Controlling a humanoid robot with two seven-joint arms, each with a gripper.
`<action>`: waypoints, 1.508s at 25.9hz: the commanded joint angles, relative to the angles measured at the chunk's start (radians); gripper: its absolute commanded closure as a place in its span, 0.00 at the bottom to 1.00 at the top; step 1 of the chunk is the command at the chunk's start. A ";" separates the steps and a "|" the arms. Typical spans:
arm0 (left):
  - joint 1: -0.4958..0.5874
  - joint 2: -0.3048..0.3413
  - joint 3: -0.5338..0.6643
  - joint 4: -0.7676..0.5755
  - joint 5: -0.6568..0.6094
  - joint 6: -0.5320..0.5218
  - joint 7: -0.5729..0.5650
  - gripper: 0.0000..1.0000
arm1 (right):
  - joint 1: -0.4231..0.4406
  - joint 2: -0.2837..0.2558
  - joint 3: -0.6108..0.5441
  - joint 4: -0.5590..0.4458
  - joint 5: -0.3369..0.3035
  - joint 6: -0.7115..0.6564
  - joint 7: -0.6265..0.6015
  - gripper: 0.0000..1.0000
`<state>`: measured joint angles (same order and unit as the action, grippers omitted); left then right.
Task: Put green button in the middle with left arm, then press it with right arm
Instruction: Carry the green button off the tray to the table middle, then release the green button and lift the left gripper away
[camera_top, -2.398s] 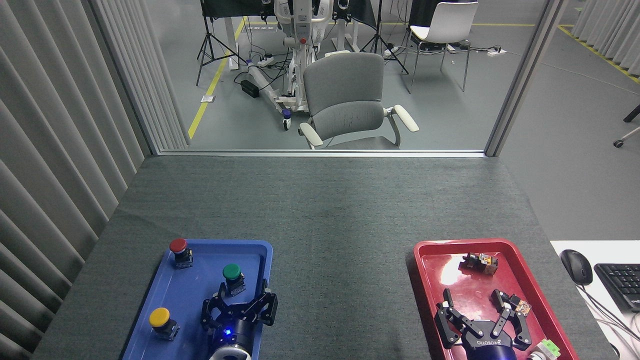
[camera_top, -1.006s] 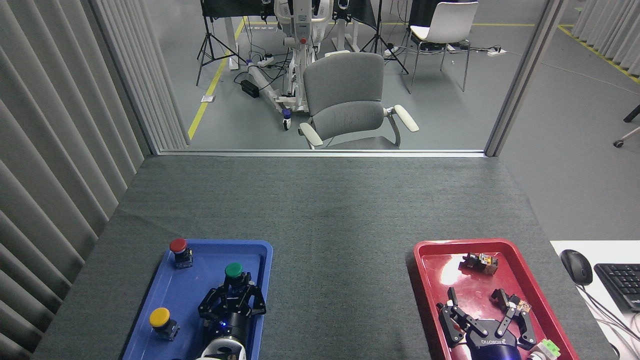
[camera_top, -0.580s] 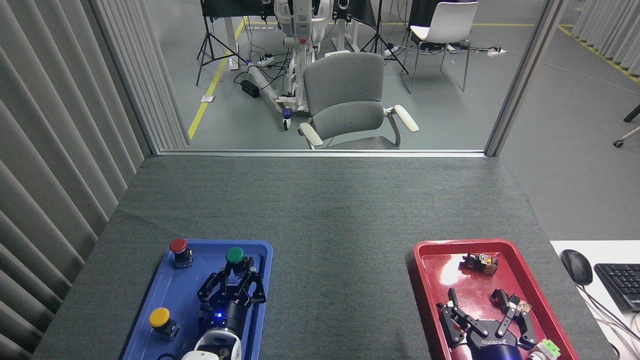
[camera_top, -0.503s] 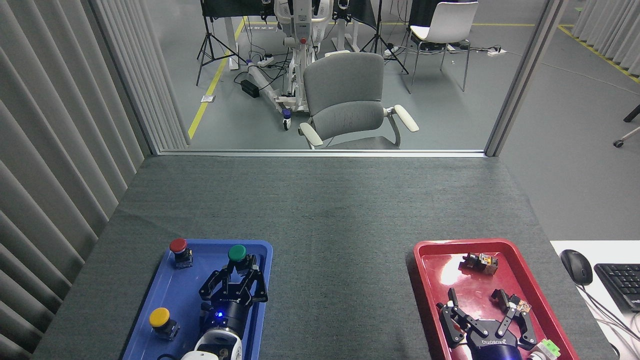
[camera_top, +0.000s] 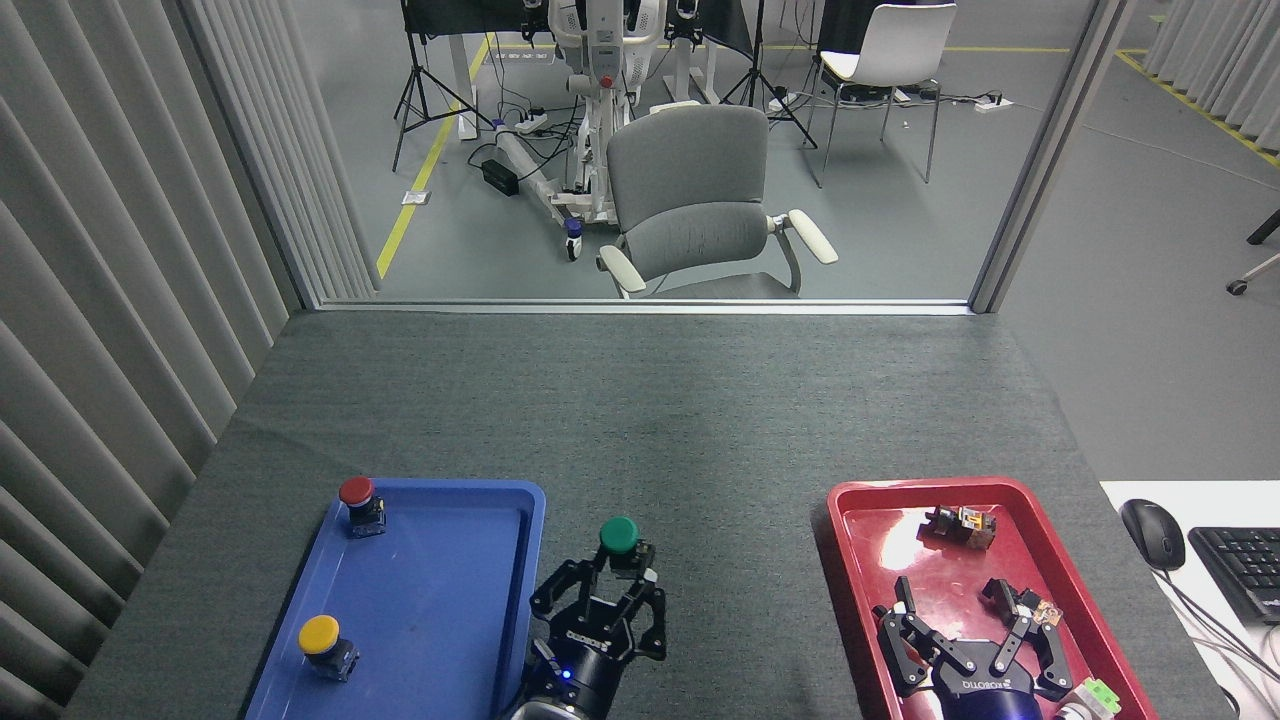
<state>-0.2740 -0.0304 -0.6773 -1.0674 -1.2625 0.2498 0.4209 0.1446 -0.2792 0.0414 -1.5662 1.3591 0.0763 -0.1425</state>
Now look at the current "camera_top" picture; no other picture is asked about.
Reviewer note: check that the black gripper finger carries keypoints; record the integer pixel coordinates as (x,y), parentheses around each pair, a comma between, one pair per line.
(575,595)
(1035,650)
(915,650)
(650,625)

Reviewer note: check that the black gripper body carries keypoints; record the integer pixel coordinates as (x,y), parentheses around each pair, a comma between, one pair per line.
(580,665)
(990,695)

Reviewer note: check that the green push button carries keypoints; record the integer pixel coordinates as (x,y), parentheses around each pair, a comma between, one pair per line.
(618,535)

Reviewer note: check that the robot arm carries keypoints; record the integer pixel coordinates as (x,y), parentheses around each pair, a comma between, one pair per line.
(535,713)

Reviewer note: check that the red push button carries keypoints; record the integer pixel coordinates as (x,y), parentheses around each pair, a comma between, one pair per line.
(356,492)

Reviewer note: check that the yellow push button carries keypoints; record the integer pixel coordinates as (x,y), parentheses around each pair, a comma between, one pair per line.
(320,635)

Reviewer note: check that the red plastic tray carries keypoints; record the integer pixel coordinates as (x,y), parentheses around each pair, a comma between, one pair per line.
(880,535)

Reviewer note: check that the blue plastic tray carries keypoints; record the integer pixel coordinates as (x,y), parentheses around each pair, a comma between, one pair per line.
(430,600)

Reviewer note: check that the black computer mouse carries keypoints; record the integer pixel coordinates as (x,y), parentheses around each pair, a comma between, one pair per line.
(1153,533)

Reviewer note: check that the black keyboard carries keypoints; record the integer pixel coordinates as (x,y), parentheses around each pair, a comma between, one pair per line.
(1245,570)

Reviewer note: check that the black power adapter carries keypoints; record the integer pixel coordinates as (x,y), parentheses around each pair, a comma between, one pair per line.
(500,177)

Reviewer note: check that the grey office chair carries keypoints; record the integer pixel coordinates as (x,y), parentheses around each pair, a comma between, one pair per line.
(690,170)

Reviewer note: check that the white power strip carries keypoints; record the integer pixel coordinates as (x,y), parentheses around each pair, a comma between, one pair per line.
(531,123)
(993,103)

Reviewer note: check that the white stand on wheels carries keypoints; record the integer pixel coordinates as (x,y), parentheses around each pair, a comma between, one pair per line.
(600,120)

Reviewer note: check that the black chair base with caster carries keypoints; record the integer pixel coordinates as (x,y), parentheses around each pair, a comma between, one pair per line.
(1262,232)

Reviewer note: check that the black tripod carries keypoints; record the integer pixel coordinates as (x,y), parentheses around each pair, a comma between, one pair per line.
(418,75)
(757,60)

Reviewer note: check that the grey vertical blinds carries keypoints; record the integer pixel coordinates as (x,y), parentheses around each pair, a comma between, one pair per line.
(1215,60)
(100,300)

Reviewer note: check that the white plastic chair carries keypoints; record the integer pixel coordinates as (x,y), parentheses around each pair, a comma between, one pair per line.
(900,45)

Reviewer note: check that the green white switch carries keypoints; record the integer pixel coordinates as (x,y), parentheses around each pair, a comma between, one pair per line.
(1097,695)

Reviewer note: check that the silver table rail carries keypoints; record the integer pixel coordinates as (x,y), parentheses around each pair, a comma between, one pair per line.
(640,307)

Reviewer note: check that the silver post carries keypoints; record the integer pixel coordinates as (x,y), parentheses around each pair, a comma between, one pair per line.
(1050,150)

